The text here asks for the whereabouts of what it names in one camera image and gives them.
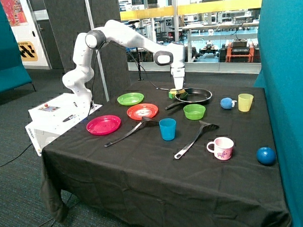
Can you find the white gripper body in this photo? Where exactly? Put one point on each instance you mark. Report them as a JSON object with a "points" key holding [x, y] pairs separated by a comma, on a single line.
{"points": [[178, 77]]}

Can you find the yellow toy potato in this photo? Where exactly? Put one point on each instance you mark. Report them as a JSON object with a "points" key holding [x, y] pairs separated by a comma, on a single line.
{"points": [[175, 91]]}

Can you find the green toy pepper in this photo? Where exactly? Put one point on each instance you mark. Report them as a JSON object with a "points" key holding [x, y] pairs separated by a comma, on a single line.
{"points": [[183, 96]]}

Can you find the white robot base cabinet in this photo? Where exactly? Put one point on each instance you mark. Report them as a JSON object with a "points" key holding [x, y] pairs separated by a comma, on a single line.
{"points": [[53, 118]]}

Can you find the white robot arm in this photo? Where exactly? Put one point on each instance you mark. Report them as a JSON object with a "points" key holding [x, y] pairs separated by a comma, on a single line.
{"points": [[172, 54]]}

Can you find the black frying pan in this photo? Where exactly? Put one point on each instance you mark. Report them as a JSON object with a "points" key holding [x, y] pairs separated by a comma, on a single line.
{"points": [[195, 96]]}

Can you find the green plastic bowl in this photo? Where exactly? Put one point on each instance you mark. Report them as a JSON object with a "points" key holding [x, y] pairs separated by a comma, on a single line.
{"points": [[194, 111]]}

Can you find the blue plastic cup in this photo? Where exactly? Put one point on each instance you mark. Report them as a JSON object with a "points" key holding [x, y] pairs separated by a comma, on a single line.
{"points": [[167, 128]]}

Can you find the green plastic plate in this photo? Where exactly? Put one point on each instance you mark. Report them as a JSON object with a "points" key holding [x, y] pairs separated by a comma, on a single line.
{"points": [[130, 99]]}

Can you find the blue plush ball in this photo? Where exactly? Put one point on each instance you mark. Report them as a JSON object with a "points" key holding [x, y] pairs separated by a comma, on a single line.
{"points": [[227, 103]]}

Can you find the orange plastic plate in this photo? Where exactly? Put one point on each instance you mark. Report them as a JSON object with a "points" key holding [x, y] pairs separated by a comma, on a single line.
{"points": [[137, 112]]}

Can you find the black spatula left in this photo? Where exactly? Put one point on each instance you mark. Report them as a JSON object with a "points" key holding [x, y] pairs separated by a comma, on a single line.
{"points": [[135, 129]]}

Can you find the black slotted spatula right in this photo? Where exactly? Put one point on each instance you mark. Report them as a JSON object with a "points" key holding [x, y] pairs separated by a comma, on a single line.
{"points": [[203, 126]]}

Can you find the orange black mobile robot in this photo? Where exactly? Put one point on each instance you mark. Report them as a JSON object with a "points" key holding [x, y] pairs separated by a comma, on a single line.
{"points": [[239, 51]]}

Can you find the yellow plastic cup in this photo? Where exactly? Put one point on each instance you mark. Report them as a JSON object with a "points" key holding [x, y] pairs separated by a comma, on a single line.
{"points": [[245, 101]]}

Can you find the black tablecloth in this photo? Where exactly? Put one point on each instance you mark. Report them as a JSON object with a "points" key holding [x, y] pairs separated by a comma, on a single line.
{"points": [[140, 181]]}

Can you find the pink white mug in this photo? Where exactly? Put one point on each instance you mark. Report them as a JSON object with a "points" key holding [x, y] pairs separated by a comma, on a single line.
{"points": [[221, 147]]}

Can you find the pink plastic plate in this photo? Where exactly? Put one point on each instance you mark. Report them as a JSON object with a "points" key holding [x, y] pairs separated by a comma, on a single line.
{"points": [[104, 125]]}

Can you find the teal partition right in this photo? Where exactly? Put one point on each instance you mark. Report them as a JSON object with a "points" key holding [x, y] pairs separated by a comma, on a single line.
{"points": [[280, 36]]}

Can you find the blue rubber ball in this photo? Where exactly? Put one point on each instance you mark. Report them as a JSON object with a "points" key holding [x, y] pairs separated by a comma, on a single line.
{"points": [[266, 156]]}

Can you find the yellow black hazard sign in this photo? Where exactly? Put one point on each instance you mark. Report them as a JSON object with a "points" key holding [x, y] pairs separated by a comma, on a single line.
{"points": [[27, 51]]}

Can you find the teal sofa left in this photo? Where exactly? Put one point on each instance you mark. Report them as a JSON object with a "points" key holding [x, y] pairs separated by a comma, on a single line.
{"points": [[12, 72]]}

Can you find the red wall poster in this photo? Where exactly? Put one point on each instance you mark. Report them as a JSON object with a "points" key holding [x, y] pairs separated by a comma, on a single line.
{"points": [[14, 12]]}

